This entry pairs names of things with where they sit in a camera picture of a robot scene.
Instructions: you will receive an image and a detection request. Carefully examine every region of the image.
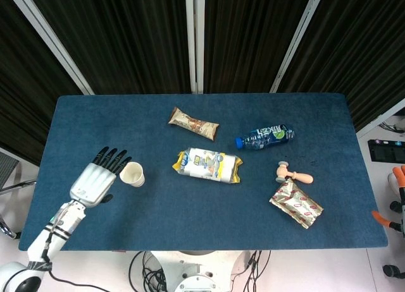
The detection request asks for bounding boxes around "right orange-tipped robot hand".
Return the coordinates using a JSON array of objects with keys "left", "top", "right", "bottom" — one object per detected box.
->
[{"left": 371, "top": 165, "right": 405, "bottom": 233}]

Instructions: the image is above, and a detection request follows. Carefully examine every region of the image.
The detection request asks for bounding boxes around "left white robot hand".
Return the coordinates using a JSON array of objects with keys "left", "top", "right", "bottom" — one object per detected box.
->
[{"left": 69, "top": 147, "right": 132, "bottom": 209}]

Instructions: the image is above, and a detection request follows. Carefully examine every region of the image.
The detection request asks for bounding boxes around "white paper cup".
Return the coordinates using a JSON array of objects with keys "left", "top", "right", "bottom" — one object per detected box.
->
[{"left": 119, "top": 161, "right": 146, "bottom": 188}]

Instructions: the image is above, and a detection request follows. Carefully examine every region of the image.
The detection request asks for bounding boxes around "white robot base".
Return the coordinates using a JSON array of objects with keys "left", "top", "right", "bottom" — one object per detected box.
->
[{"left": 148, "top": 250, "right": 254, "bottom": 292}]

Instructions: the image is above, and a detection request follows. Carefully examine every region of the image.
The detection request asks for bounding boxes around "black electronic device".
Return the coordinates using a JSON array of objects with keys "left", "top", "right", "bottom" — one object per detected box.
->
[{"left": 366, "top": 139, "right": 405, "bottom": 162}]

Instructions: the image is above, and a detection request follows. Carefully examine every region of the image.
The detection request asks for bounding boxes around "grey metal chair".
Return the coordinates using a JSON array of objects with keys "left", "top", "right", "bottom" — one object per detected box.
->
[{"left": 0, "top": 147, "right": 37, "bottom": 239}]

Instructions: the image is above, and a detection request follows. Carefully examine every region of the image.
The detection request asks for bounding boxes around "silver red foil packet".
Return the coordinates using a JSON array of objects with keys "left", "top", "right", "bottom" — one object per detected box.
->
[{"left": 269, "top": 179, "right": 325, "bottom": 229}]

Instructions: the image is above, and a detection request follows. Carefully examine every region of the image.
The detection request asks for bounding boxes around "small wooden toy hammer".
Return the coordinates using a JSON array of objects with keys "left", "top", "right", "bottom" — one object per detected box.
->
[{"left": 275, "top": 161, "right": 314, "bottom": 184}]

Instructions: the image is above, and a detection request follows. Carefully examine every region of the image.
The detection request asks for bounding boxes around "blue felt table mat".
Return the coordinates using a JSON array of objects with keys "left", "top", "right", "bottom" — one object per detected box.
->
[{"left": 18, "top": 93, "right": 389, "bottom": 252}]

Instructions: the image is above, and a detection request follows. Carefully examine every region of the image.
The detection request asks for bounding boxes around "white yellow snack package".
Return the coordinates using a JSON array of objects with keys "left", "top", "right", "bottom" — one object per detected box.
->
[{"left": 171, "top": 147, "right": 244, "bottom": 185}]

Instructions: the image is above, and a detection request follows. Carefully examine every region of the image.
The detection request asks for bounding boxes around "brown snack bar wrapper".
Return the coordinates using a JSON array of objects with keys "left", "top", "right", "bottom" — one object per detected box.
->
[{"left": 167, "top": 107, "right": 220, "bottom": 142}]

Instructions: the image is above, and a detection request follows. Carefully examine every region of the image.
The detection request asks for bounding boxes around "blue plastic water bottle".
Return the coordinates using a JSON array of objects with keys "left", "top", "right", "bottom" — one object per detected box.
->
[{"left": 234, "top": 124, "right": 296, "bottom": 150}]

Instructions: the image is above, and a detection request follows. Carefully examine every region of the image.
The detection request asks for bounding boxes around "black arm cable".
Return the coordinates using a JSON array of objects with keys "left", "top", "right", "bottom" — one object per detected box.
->
[{"left": 40, "top": 206, "right": 111, "bottom": 292}]

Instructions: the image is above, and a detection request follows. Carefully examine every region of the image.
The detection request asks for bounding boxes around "black cable bundle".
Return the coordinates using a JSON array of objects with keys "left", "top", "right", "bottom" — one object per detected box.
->
[{"left": 128, "top": 250, "right": 171, "bottom": 292}]

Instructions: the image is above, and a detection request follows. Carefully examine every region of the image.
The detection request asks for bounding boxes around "white partition frame post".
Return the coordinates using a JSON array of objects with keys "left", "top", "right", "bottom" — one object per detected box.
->
[
  {"left": 185, "top": 0, "right": 206, "bottom": 94},
  {"left": 6, "top": 0, "right": 95, "bottom": 95},
  {"left": 270, "top": 0, "right": 326, "bottom": 94}
]

